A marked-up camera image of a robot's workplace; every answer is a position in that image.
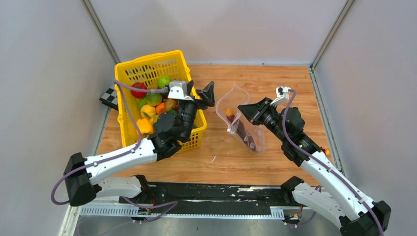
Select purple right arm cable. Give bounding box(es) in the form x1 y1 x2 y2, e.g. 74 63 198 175
281 88 386 236

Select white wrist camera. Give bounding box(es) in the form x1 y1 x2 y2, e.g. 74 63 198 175
168 81 194 101
271 86 291 108

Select yellow plastic basket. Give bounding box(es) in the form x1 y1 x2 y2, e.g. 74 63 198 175
115 50 207 152

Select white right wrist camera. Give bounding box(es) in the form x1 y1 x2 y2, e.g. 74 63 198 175
271 86 291 108

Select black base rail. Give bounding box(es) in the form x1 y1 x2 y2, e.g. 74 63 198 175
131 182 302 216

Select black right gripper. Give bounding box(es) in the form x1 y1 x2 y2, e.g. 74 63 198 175
238 97 287 143

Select black white checkerboard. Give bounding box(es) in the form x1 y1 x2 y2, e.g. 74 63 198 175
99 85 119 111

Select red tomato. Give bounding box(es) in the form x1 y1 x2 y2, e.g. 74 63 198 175
130 82 148 99

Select clear zip top bag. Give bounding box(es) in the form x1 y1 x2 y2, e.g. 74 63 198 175
215 84 267 153

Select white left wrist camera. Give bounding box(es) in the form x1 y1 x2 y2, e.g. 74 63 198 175
168 81 194 101

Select green leafy vegetable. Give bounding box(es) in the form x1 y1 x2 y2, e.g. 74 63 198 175
137 97 147 111

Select yellow green mango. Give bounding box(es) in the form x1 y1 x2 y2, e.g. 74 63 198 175
145 93 162 106

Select yellow bell pepper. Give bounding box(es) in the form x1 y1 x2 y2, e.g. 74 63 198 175
136 118 154 136

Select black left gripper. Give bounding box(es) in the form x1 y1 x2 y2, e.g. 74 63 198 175
177 81 215 141

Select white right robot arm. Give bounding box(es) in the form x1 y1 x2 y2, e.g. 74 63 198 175
238 98 391 236

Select yellow fruit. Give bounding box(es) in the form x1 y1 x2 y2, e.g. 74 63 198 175
140 104 157 119

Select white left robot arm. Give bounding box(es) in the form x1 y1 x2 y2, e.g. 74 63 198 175
63 81 215 207

